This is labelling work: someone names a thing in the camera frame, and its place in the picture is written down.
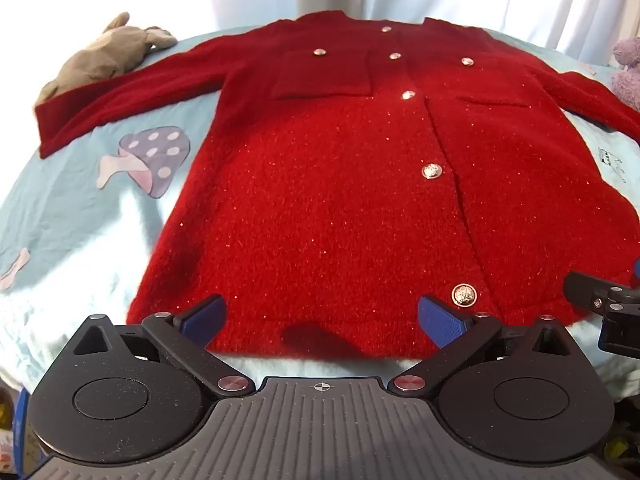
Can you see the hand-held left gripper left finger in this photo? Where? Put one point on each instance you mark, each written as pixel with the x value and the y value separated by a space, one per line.
pixel 207 317

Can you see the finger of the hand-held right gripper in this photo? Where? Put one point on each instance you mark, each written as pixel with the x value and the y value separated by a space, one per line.
pixel 622 332
pixel 582 287

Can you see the light blue mushroom print bedsheet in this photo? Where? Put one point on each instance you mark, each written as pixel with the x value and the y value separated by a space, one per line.
pixel 75 220

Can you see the red knitted cardigan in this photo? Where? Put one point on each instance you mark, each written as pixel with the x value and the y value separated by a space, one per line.
pixel 325 210

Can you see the purple plush toy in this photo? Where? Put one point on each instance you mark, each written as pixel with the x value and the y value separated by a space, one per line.
pixel 629 85

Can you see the grey plush toy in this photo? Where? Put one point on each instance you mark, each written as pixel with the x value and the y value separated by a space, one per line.
pixel 95 57

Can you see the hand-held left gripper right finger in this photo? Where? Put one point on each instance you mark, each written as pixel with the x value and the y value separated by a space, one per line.
pixel 437 320

